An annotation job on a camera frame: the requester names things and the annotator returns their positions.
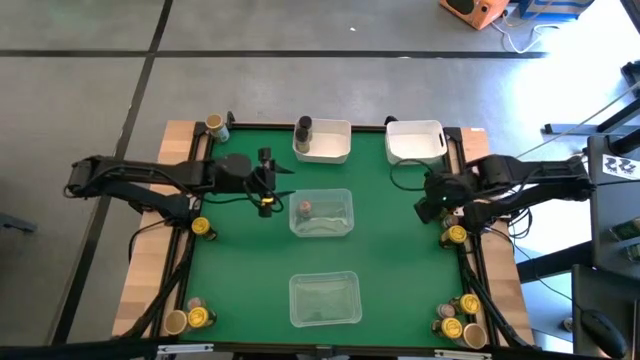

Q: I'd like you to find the black desk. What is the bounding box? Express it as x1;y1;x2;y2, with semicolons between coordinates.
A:
587;133;640;281
571;263;640;359

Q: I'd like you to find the black diagonal frame strut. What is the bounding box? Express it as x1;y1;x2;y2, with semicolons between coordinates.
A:
119;234;199;341
457;244;535;350

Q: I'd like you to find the black computer mouse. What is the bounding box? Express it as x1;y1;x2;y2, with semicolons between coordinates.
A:
579;308;629;359

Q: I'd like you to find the blue bag with white print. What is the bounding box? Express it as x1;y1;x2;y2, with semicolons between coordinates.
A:
517;0;596;22

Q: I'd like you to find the green table mat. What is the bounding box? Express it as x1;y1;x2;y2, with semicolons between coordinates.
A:
179;127;474;346

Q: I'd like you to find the yellow-lid dark spice jar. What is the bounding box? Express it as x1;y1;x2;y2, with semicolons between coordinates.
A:
438;224;469;250
191;216;219;243
187;306;219;330
431;317;464;341
449;293;482;316

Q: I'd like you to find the grey metal foot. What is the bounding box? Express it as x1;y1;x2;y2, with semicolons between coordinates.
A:
0;212;37;235

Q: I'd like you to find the white plastic bin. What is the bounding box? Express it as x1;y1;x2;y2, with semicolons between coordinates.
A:
292;117;353;165
384;119;449;166

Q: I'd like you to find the black stand base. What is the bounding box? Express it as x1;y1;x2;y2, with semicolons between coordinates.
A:
543;97;640;156

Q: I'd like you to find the white paper with black marks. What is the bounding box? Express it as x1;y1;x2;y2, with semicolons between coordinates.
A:
602;153;640;181

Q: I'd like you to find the orange speaker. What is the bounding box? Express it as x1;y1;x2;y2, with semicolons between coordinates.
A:
439;0;510;31

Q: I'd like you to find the white floor cable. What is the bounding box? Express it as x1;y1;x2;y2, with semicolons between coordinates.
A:
492;17;561;55

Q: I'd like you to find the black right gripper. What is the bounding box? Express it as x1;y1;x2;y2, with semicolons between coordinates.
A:
413;171;474;225

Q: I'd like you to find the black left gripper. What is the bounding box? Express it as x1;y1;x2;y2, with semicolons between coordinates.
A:
215;147;297;219

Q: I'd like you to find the clear plastic bin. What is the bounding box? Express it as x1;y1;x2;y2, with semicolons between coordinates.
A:
289;187;356;239
288;270;363;329

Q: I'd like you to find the gold-lid spice jar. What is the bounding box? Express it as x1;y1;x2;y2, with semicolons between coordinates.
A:
205;113;231;144
453;322;489;350
163;309;190;336

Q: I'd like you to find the silver metal bracket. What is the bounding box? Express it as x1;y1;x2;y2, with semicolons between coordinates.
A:
157;342;215;356
433;348;492;360

